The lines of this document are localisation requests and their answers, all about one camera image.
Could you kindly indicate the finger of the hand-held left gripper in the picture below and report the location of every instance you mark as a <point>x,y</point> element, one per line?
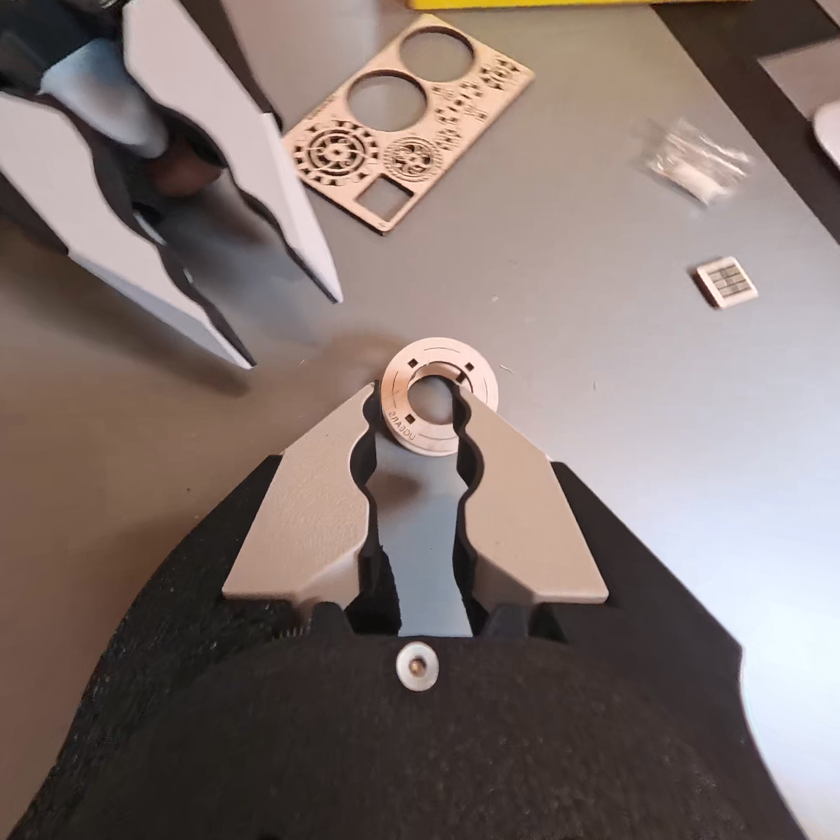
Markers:
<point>229,98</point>
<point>52,170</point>

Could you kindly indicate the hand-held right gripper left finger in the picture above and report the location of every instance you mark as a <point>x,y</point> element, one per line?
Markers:
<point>302,525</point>

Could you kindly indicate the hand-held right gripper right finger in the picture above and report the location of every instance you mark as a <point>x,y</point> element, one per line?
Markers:
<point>525,525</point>

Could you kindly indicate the wooden spool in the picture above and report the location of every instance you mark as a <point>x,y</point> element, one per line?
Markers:
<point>394,400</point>

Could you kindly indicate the person's left hand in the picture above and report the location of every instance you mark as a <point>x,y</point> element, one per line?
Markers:
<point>184,170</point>

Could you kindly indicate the laser-cut wooden sheet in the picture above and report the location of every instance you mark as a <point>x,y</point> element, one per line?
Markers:
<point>451,141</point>

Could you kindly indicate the yellow plastic bin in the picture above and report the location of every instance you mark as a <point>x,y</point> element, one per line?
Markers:
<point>525,4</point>

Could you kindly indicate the small slotted wooden piece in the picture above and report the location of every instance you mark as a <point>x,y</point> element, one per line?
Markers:
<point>725,282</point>

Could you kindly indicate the clear plastic bag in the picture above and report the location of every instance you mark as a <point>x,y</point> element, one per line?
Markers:
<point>695,164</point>

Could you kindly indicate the white flat device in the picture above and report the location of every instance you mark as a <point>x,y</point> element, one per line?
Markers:
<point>830,131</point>

